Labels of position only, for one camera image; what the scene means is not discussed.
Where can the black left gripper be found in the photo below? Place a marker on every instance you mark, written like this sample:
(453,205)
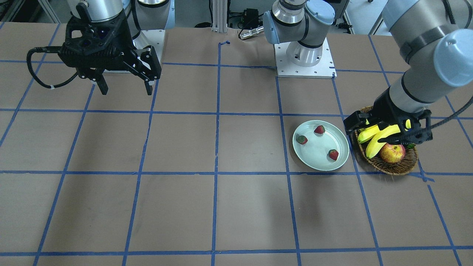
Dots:
(388,106)

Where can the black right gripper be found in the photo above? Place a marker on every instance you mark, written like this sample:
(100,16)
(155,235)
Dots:
(119,37)

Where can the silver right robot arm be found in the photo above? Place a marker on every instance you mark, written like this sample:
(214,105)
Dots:
(168,10)

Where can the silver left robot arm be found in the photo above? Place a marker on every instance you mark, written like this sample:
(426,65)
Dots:
(434,38)

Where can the light green round plate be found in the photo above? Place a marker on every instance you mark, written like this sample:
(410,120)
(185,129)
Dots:
(314,152)

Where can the brown wicker basket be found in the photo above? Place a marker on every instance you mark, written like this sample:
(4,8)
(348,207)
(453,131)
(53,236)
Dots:
(405,166)

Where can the red yellow apple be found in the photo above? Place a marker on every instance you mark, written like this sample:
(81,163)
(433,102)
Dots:
(392,153)

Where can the yellow banana bunch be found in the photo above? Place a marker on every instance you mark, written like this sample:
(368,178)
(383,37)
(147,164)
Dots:
(373,135)

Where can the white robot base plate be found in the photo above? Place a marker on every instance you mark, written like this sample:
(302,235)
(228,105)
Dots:
(155,38)
(295,61)

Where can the aluminium frame post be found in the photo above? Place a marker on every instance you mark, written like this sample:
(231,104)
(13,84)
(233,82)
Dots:
(219,16)

